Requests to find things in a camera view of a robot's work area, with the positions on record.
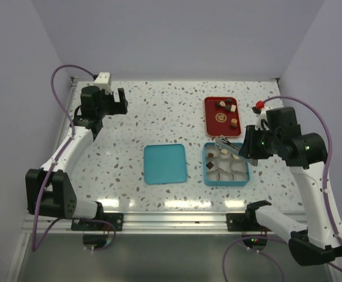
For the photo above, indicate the teal tin box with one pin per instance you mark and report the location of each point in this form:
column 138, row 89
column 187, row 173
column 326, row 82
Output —
column 228, row 170

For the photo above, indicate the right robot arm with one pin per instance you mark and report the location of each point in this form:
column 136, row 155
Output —
column 320, row 240

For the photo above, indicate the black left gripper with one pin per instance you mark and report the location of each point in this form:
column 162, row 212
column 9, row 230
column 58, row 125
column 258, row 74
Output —
column 117, row 108

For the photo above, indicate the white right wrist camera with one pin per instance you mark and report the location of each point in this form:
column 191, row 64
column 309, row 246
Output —
column 260, row 110

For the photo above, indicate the red lacquer tray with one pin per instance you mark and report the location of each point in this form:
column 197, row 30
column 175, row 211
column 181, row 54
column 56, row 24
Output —
column 218, row 119

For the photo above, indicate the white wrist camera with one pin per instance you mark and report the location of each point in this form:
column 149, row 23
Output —
column 260, row 110
column 103, row 81

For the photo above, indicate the teal tin lid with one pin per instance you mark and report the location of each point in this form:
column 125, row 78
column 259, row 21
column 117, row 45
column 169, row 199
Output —
column 165, row 164

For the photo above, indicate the dark square chocolate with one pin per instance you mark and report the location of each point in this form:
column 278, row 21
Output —
column 210, row 165

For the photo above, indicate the metal tongs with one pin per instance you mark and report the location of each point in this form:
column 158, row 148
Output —
column 233, row 148

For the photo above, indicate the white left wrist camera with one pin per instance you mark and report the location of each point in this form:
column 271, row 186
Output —
column 103, row 81

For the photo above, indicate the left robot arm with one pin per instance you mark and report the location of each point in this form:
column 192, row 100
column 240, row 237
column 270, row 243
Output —
column 49, row 189

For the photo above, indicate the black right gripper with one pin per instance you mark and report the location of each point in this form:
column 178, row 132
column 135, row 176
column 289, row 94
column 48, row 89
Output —
column 249, row 149

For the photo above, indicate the aluminium mounting rail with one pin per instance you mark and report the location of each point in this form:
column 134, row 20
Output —
column 177, row 222

